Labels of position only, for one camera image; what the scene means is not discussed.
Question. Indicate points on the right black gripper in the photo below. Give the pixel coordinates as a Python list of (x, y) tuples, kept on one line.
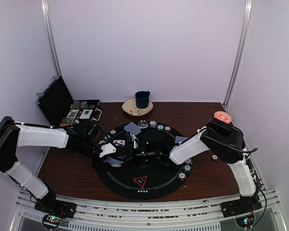
[(131, 156)]

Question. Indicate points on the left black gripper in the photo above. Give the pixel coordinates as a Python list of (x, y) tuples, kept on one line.
[(104, 166)]

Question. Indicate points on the six of hearts card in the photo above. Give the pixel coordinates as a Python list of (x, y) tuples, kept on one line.
[(121, 142)]

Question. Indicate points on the blue playing card deck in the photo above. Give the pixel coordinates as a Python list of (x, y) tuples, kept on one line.
[(113, 162)]

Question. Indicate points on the red triangle all-in marker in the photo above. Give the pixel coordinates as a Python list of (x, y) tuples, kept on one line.
[(141, 181)]

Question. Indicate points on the dealt card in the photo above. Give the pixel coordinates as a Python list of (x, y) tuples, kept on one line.
[(131, 127)]

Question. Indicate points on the green chips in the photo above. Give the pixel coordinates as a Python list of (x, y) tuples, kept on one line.
[(160, 127)]

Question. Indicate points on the green fifty poker chip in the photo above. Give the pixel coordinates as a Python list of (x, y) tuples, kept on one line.
[(187, 168)]

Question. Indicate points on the blue ten poker chip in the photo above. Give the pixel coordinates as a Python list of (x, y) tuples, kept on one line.
[(189, 161)]

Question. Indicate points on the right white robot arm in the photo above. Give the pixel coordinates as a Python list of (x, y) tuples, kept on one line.
[(224, 140)]

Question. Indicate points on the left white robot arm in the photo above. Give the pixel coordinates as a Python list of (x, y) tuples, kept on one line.
[(18, 138)]

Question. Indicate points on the round black poker mat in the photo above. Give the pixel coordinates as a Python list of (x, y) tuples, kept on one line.
[(139, 166)]

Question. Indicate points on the beige ceramic saucer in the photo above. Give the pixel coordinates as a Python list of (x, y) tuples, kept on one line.
[(129, 107)]

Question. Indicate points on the white boxed card deck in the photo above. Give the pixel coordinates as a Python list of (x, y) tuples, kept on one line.
[(86, 114)]

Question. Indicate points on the dark blue mug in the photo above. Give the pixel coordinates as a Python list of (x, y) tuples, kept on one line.
[(142, 99)]

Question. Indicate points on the blue boxed card deck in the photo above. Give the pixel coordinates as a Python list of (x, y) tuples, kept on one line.
[(73, 113)]

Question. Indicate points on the black poker set case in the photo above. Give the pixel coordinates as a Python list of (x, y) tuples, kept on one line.
[(56, 102)]

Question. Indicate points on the red patterned small bowl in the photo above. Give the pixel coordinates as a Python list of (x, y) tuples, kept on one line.
[(223, 116)]

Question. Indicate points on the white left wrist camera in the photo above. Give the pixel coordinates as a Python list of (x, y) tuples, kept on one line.
[(106, 149)]

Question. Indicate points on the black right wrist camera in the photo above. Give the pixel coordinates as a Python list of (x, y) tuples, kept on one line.
[(154, 136)]

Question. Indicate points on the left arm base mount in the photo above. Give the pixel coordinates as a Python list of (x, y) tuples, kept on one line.
[(54, 216)]

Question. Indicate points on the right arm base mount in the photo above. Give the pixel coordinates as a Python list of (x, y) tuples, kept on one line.
[(242, 211)]

